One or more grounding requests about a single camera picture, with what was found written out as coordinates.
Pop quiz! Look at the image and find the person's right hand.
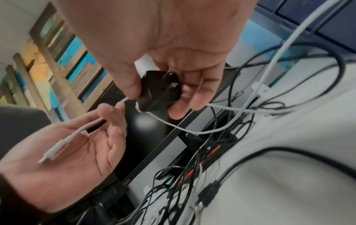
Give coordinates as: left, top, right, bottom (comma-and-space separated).
52, 0, 259, 119

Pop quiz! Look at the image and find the person's left hand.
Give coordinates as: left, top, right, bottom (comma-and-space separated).
0, 103, 129, 212

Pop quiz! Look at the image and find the white cable with black charger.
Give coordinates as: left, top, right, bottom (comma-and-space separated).
37, 0, 348, 164

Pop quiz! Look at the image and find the black charger plug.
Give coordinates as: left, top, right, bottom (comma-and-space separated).
136, 70, 183, 113

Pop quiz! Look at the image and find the navy blue drawer unit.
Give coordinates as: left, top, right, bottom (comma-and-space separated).
250, 0, 356, 53

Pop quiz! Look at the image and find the black computer monitor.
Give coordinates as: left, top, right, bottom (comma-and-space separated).
84, 61, 241, 188

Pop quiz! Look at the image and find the black red-striped monitor stand base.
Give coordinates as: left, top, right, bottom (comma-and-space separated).
155, 132, 251, 183

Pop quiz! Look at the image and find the colourful wall painting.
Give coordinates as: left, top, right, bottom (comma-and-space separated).
0, 15, 112, 123

